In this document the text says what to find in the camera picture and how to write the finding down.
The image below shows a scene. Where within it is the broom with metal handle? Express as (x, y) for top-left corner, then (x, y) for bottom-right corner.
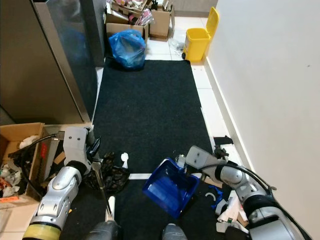
(92, 160), (115, 222)

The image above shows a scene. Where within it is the large black floor mat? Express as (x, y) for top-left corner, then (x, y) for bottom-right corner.
(92, 59), (214, 176)

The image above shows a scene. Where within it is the white plastic spoon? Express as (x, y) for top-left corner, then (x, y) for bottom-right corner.
(120, 152), (130, 169)

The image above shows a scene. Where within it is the crumpled black plastic bag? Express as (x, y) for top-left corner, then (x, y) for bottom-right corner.
(84, 154), (132, 190)

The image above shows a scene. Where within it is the blue curved plastic piece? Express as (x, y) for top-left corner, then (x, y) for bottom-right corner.
(210, 196), (225, 212)

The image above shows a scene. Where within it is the grey right robot leg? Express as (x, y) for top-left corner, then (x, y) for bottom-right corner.
(162, 223), (192, 240)

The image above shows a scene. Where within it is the grey robot leg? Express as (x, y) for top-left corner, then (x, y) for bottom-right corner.
(89, 220), (122, 240)
(162, 223), (192, 240)

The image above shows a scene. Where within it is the pile of white packaging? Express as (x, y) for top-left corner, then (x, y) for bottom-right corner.
(214, 190), (256, 233)

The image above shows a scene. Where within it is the open cardboard box with litter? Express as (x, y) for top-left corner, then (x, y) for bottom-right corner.
(0, 122), (47, 203)

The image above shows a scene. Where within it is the grey left robot leg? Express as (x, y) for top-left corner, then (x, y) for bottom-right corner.
(89, 220), (122, 240)

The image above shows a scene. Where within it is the blue plastic rubbish bag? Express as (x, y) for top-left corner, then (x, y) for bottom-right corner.
(108, 29), (147, 70)

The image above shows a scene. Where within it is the stainless steel cabinet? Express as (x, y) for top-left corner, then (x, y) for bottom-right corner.
(0, 0), (107, 126)

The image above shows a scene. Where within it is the yellow plastic bin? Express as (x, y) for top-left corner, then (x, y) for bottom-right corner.
(183, 6), (220, 63)

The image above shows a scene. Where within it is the cardboard box full of rubbish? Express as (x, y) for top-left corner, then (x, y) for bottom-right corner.
(104, 0), (176, 42)

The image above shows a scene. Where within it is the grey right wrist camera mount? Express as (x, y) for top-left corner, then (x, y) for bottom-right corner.
(185, 145), (219, 174)

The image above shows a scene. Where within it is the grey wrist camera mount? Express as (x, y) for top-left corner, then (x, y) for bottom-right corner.
(185, 145), (219, 174)
(62, 125), (94, 165)

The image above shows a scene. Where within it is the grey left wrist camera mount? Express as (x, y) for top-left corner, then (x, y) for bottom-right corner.
(62, 125), (94, 165)

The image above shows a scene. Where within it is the small black bracket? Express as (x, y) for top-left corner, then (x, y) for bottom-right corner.
(212, 135), (234, 148)

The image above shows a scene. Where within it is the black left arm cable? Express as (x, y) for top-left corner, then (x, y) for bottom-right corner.
(27, 134), (66, 198)

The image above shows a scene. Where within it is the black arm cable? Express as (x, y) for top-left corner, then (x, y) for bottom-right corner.
(227, 163), (312, 236)
(27, 134), (66, 198)

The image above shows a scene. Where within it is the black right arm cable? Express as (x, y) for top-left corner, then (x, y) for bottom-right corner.
(227, 163), (312, 236)

